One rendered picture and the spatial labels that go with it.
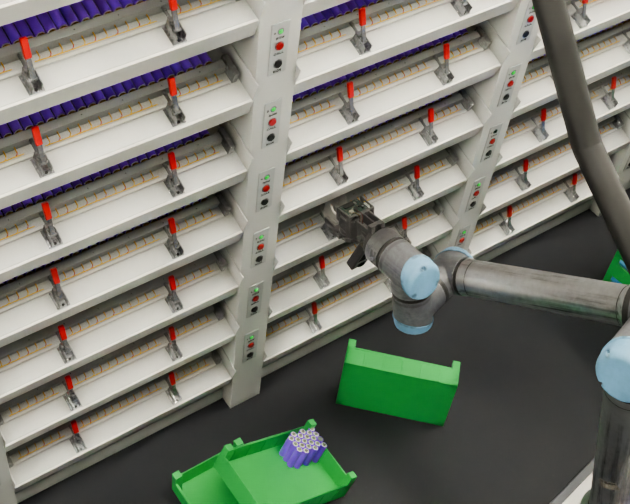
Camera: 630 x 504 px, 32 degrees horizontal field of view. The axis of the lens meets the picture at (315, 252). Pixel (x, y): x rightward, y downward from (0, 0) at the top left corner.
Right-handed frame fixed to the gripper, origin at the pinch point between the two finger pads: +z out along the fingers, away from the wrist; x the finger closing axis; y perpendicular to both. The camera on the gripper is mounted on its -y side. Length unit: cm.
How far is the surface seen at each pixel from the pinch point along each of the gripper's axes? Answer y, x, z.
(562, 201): -45, -93, 8
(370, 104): 30.8, -6.2, -8.4
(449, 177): -7.2, -38.1, -0.6
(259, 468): -59, 33, -15
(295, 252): -7.7, 10.6, -1.3
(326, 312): -44.1, -5.4, 9.5
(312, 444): -59, 18, -16
